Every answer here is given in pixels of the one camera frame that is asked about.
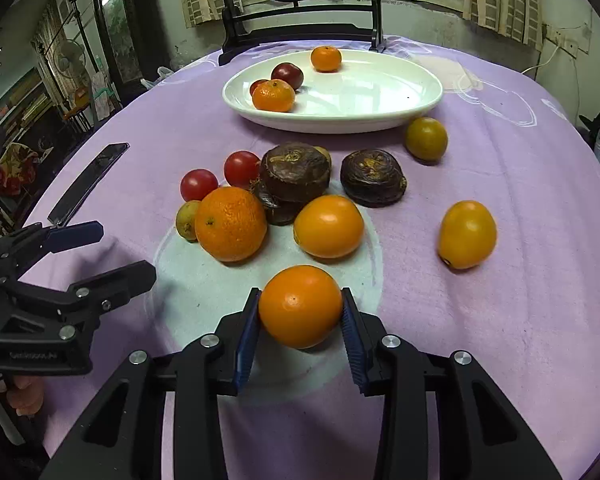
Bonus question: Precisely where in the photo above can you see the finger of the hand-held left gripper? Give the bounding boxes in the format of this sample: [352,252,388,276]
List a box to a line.
[0,261,157,344]
[0,220,105,286]

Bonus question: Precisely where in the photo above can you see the large rough-skinned orange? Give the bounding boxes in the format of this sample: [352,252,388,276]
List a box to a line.
[194,186,268,263]

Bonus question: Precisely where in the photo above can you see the smooth round orange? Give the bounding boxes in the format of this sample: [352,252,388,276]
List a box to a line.
[258,265,343,350]
[293,194,365,260]

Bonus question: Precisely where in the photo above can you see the white plastic bag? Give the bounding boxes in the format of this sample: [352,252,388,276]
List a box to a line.
[140,66,173,92]

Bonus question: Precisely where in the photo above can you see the wall power outlet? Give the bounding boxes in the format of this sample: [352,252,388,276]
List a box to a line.
[545,22,593,56]

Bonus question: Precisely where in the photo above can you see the standing electric fan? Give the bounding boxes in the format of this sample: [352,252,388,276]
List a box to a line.
[50,40,88,111]

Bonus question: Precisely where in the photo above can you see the greenish yellow orange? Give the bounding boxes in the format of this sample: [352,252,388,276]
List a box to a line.
[405,117,449,163]

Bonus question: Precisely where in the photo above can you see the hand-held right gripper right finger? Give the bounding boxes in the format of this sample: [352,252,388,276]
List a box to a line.
[341,287,563,480]

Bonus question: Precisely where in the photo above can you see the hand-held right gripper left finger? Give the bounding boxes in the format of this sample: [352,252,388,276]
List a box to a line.
[39,287,262,480]

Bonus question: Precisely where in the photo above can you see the dark brown wrinkled fruit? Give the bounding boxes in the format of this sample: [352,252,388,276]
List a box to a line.
[259,142,332,203]
[250,180,308,227]
[340,149,408,208]

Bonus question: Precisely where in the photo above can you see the person's left hand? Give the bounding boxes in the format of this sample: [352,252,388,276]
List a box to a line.
[0,372,46,417]

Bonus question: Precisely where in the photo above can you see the dark wooden framed door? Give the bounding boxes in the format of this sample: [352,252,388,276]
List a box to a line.
[87,0,153,101]

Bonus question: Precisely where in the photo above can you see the small mandarin orange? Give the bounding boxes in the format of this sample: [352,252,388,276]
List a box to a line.
[310,45,342,73]
[252,80,297,113]

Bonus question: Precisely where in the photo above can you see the white oval plate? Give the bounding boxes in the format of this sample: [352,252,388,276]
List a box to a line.
[222,49,443,135]

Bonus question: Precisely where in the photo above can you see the black smartphone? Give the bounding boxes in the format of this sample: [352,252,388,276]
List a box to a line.
[46,142,130,226]

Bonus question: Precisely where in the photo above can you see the smooth oval orange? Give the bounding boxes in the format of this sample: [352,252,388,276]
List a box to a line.
[438,200,498,270]

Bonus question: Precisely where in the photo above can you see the white power cable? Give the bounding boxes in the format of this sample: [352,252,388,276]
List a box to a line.
[522,45,563,78]

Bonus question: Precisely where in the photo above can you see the purple tablecloth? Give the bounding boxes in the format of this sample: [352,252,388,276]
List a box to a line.
[17,35,600,480]

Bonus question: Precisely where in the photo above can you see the floral cloth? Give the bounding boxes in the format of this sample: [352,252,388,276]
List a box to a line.
[0,142,41,196]

